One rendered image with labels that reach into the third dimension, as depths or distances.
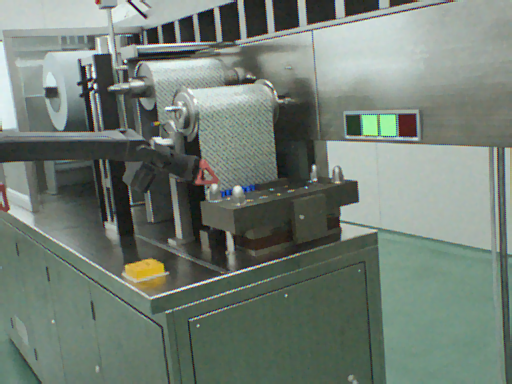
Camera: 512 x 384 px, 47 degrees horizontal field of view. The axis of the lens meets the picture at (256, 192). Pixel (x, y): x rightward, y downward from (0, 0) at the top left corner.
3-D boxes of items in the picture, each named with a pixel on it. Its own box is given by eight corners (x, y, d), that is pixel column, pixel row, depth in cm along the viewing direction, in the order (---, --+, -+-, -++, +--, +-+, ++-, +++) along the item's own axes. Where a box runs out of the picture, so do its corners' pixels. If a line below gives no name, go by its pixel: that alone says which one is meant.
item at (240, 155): (206, 200, 156) (198, 131, 153) (277, 185, 169) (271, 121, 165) (207, 200, 156) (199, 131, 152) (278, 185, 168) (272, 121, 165)
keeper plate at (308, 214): (292, 242, 148) (289, 200, 146) (323, 234, 153) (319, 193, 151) (298, 244, 146) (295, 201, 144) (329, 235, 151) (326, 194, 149)
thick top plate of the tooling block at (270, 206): (202, 224, 151) (199, 201, 150) (321, 196, 173) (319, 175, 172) (235, 233, 138) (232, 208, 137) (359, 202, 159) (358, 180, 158)
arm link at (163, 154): (152, 142, 142) (146, 135, 146) (139, 166, 142) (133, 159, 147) (176, 153, 145) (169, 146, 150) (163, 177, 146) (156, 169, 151)
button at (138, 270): (125, 274, 138) (124, 264, 138) (152, 267, 142) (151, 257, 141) (137, 281, 132) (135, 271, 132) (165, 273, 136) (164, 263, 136)
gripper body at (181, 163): (192, 182, 147) (168, 171, 143) (174, 179, 155) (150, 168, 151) (201, 158, 148) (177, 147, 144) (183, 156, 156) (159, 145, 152)
